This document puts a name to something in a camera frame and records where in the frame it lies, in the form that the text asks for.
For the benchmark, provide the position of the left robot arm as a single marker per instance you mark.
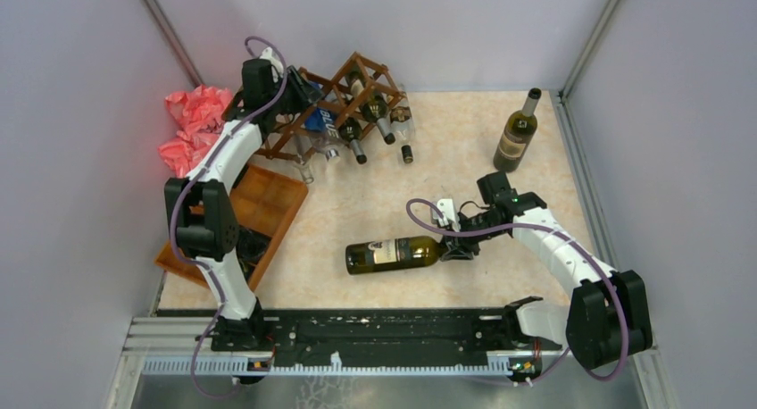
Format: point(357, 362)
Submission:
point(241, 136)

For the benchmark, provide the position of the clear labelled liquor bottle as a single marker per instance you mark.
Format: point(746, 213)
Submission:
point(402, 125)

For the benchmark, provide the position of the blue square glass bottle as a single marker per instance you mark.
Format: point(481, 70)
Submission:
point(322, 132)

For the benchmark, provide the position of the dark green wine bottle front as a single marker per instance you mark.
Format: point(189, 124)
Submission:
point(350, 132)

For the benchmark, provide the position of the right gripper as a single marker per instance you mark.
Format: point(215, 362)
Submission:
point(459, 246)

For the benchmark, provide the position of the pink plastic bag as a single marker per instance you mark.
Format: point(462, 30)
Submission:
point(198, 114)

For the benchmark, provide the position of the wooden compartment tray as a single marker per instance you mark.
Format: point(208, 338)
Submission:
point(266, 205)

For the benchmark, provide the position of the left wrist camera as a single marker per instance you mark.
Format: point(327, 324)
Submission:
point(277, 66)

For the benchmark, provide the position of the clear glass bottle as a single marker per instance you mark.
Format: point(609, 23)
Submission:
point(302, 161)

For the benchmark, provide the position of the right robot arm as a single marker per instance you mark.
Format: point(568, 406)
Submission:
point(568, 264)

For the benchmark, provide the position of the brown wooden wine rack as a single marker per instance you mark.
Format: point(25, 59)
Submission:
point(278, 134)

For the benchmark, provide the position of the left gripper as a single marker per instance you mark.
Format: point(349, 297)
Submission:
point(306, 92)

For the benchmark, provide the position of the dark green wine bottle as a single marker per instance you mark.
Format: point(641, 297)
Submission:
point(374, 108)
point(350, 132)

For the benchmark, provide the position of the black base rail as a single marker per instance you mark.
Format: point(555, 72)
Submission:
point(511, 342)

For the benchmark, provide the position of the rolled dark belt upper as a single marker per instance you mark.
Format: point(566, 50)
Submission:
point(251, 245)

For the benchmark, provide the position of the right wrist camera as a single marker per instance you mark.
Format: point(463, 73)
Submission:
point(445, 215)

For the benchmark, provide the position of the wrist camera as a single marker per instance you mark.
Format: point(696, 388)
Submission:
point(277, 66)
point(445, 215)

